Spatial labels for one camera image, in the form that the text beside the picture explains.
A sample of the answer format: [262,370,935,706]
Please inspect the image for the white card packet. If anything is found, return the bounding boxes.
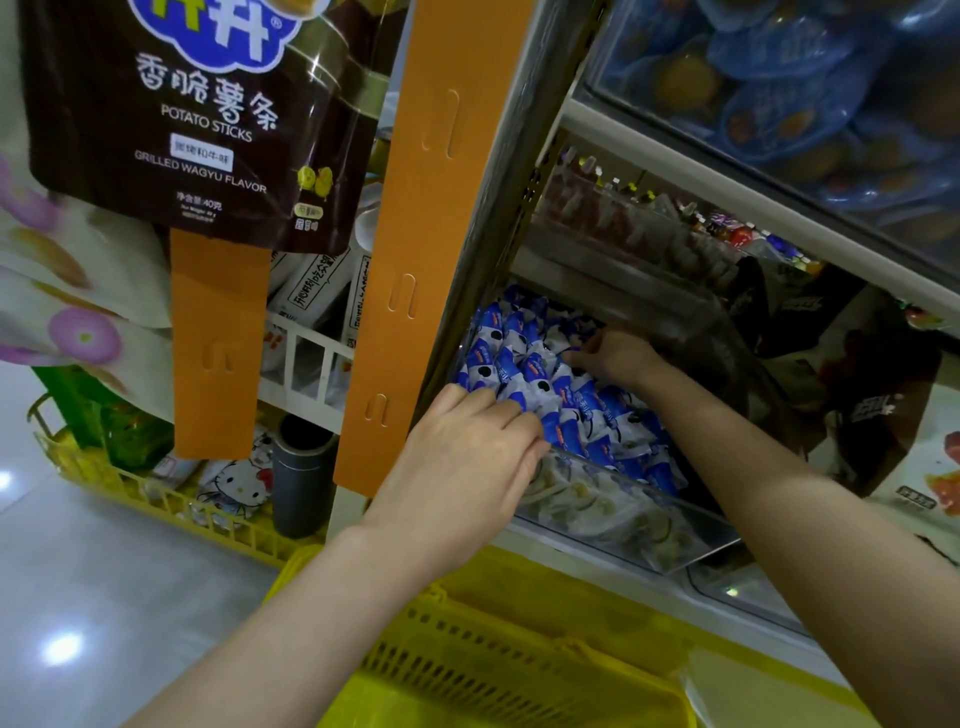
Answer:
[270,247,362,324]

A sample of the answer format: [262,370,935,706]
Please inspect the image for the person's left hand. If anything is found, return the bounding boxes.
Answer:
[360,382,554,584]

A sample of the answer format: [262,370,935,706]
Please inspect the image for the yellow plastic shopping basket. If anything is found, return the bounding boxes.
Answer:
[267,543,699,728]

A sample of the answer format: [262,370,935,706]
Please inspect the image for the yellow floor basket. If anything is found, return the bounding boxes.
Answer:
[27,393,324,569]

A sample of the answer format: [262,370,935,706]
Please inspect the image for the orange hanging strip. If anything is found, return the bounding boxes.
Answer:
[169,228,275,462]

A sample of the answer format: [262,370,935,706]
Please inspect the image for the clear plastic bin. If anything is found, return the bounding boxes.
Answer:
[435,225,782,579]
[687,547,812,632]

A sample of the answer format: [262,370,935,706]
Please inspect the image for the white wire rack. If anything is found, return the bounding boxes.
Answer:
[258,310,359,437]

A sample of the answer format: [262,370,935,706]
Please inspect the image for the orange shelf post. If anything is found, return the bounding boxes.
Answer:
[333,0,539,500]

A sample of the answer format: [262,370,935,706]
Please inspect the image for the person's left forearm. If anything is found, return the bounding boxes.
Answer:
[127,525,437,728]

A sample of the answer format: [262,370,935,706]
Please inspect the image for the pile of blue snack packets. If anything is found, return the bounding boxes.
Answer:
[457,285,707,572]

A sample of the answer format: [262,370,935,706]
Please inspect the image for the row of small brown packets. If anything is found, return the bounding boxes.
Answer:
[540,150,827,294]

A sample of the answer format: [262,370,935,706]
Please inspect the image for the black potato stick bag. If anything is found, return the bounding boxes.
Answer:
[18,0,407,257]

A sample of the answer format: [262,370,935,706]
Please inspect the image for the white cartoon print packet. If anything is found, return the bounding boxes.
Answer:
[157,435,279,524]

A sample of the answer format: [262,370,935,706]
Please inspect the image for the green snack bags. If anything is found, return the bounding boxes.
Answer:
[33,364,174,474]

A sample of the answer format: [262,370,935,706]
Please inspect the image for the person's right forearm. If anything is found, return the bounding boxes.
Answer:
[645,363,960,728]

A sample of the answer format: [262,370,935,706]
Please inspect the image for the row of fruit print bags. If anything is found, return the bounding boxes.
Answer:
[885,382,960,564]

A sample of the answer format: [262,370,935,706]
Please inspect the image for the pile of blue jelly cups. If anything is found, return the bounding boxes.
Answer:
[592,0,960,249]

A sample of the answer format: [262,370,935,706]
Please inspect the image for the store shelf with yellow base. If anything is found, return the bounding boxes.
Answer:
[330,0,960,728]

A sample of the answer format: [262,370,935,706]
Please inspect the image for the dark grey cylinder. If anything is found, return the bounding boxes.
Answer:
[270,414,342,542]

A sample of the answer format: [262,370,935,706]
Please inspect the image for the purple white snack bag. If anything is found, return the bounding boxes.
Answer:
[0,45,174,329]
[0,270,179,425]

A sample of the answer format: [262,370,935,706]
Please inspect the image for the person's right hand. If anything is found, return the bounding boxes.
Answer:
[562,325,677,407]

